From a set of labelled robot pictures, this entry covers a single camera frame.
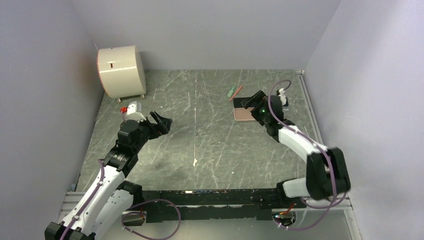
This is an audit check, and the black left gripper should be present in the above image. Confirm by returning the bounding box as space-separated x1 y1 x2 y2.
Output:
132 110 172 153

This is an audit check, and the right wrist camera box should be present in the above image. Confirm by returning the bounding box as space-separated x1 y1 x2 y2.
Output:
276 88 289 108

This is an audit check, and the black phone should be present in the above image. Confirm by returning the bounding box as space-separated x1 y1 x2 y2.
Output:
232 97 256 109

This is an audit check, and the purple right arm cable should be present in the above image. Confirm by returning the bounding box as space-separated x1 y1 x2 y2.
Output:
267 79 347 232

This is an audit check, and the aluminium frame rail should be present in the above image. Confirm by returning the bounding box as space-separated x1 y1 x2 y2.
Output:
44 86 351 240

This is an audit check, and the orange pen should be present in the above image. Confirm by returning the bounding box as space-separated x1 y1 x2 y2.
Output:
229 85 244 101

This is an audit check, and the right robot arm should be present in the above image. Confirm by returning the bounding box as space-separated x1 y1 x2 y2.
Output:
240 90 351 208

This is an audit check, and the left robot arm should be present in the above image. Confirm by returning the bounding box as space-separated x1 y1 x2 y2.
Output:
44 111 173 240

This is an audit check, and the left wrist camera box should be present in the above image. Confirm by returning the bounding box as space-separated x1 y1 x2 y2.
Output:
120 101 147 122

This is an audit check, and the cream round cylinder box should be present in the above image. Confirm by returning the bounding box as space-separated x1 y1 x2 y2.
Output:
96 45 147 102

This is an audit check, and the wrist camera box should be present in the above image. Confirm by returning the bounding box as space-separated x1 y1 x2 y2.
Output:
120 101 147 122
276 88 289 108

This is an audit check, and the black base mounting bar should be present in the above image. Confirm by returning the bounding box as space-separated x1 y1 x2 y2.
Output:
124 187 306 223

